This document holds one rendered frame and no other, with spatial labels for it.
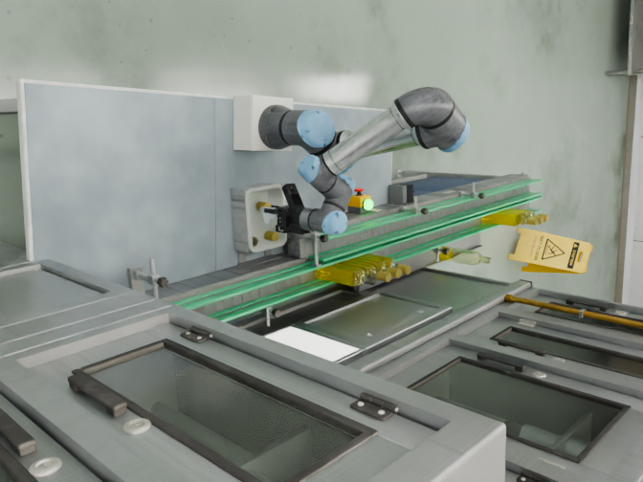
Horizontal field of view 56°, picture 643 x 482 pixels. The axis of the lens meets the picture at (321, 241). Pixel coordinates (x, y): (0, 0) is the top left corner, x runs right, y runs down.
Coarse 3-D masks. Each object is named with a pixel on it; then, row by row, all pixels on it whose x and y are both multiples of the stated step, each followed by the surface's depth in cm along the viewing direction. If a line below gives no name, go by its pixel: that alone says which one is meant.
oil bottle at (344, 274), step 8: (336, 264) 225; (320, 272) 226; (328, 272) 223; (336, 272) 220; (344, 272) 217; (352, 272) 215; (360, 272) 215; (328, 280) 224; (336, 280) 221; (344, 280) 218; (352, 280) 215; (360, 280) 214
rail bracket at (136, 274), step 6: (150, 258) 169; (150, 264) 169; (132, 270) 176; (138, 270) 176; (132, 276) 176; (138, 276) 175; (144, 276) 173; (150, 276) 169; (156, 276) 170; (132, 282) 177; (138, 282) 178; (150, 282) 170; (156, 282) 169; (162, 282) 166; (132, 288) 177; (138, 288) 178; (156, 288) 171; (156, 294) 171
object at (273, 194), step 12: (252, 192) 216; (264, 192) 220; (276, 192) 218; (252, 204) 216; (276, 204) 220; (252, 216) 217; (252, 228) 218; (264, 228) 222; (252, 240) 209; (264, 240) 222
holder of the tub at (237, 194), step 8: (256, 184) 219; (264, 184) 218; (272, 184) 217; (280, 184) 217; (232, 192) 211; (240, 192) 207; (232, 200) 212; (240, 200) 208; (232, 208) 213; (240, 208) 209; (240, 216) 210; (240, 224) 211; (240, 232) 212; (240, 240) 213; (240, 248) 213; (248, 248) 210; (240, 256) 217; (264, 256) 225; (272, 256) 225; (280, 256) 224; (240, 264) 216; (248, 264) 216
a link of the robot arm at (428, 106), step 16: (400, 96) 173; (416, 96) 170; (432, 96) 169; (448, 96) 172; (384, 112) 175; (400, 112) 170; (416, 112) 170; (432, 112) 170; (448, 112) 171; (368, 128) 175; (384, 128) 174; (400, 128) 174; (352, 144) 177; (368, 144) 176; (304, 160) 183; (320, 160) 182; (336, 160) 179; (352, 160) 179; (304, 176) 181; (320, 176) 182; (336, 176) 188
